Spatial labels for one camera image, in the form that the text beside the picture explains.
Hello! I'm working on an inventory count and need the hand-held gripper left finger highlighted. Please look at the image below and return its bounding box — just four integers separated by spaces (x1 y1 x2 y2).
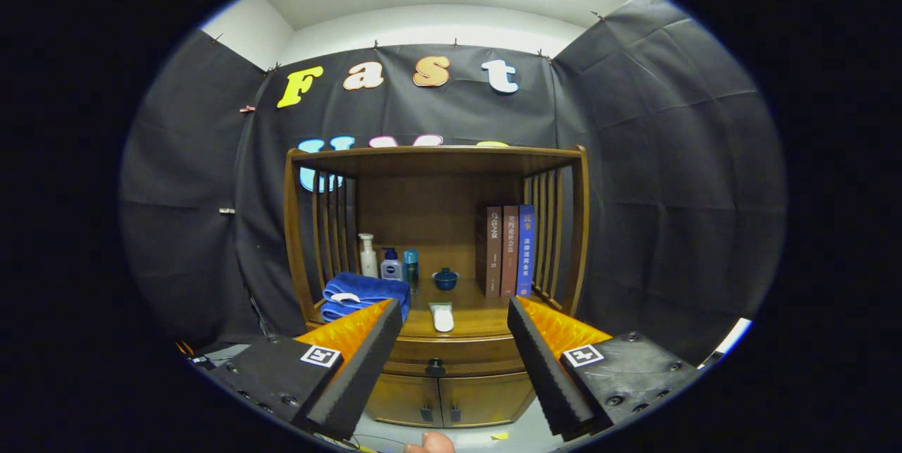
187 298 404 441

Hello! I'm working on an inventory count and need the wooden cabinet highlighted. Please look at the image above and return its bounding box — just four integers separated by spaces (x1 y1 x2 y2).
283 144 590 430

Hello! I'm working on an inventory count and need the reddish brown book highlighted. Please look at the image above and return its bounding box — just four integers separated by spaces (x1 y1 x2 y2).
500 206 520 297

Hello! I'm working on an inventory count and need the black backdrop cloth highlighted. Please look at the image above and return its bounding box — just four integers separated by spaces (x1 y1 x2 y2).
118 0 786 368

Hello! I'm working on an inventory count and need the blue folded towel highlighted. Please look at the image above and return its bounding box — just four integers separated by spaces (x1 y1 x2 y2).
321 272 412 323

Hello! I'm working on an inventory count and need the wooden drawer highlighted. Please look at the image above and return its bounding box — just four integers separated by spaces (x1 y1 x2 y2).
384 335 528 378

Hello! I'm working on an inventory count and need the white squeeze tube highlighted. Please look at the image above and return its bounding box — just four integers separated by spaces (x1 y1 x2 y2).
428 302 456 333

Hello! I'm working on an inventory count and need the blue book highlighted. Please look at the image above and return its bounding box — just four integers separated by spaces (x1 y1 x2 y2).
517 204 536 298

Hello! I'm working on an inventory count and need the wooden countertop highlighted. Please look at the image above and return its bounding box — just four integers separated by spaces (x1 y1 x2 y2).
307 277 568 340

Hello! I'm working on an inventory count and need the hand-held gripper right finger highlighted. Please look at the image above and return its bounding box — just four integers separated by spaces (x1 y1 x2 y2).
507 296 705 441

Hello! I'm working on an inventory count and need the dark brown book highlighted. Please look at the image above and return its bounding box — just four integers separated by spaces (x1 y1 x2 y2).
476 206 503 299

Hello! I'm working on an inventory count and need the wooden cabinet door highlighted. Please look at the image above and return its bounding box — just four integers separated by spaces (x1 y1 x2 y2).
438 371 536 428
365 373 443 429

